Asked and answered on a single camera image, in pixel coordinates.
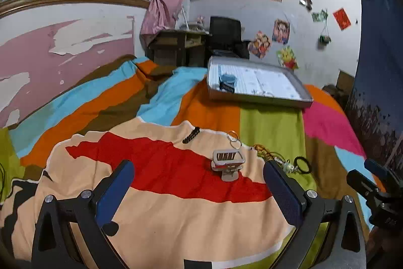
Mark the grey metal tray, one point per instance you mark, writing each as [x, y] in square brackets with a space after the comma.
[252, 98]

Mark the silver claw hair clip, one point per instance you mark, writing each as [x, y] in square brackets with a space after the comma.
[228, 158]

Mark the cartoon face wall poster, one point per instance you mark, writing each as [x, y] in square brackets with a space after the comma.
[281, 31]

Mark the brown bag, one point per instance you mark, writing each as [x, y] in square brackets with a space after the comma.
[330, 92]

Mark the green hanging pouch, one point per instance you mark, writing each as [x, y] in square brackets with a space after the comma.
[325, 39]

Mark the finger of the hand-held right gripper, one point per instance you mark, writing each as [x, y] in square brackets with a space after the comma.
[360, 182]
[376, 168]

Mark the white printed tray liner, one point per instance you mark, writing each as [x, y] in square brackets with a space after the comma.
[267, 81]

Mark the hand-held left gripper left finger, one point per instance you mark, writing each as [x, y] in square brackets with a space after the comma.
[115, 193]

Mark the yellow bear wall poster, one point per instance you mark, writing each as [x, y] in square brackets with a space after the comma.
[288, 58]

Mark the black flat hair clip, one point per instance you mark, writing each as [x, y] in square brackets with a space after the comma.
[191, 134]

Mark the colourful striped blanket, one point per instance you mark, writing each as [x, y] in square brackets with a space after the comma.
[267, 124]

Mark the cardboard box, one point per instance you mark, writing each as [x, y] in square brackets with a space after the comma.
[346, 83]

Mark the cartoon family wall poster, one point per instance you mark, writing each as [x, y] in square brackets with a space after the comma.
[259, 44]

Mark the black comb hair clip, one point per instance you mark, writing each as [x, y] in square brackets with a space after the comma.
[228, 87]

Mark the peach and red blanket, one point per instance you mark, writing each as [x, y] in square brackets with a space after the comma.
[176, 212]

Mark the blue printed curtain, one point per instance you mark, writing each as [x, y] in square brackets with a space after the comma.
[381, 67]

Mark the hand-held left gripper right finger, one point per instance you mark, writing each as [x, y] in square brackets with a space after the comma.
[281, 193]

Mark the silver key rings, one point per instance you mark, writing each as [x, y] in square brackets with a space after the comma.
[233, 139]

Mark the black office chair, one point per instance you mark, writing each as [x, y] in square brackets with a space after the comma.
[225, 32]

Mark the silver wall decoration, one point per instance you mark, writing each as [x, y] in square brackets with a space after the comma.
[306, 2]

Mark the wooden desk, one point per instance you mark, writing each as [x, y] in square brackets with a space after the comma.
[173, 45]

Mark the red wall envelope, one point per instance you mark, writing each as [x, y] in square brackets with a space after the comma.
[342, 19]

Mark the green wall stickers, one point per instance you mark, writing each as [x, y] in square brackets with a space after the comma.
[319, 16]

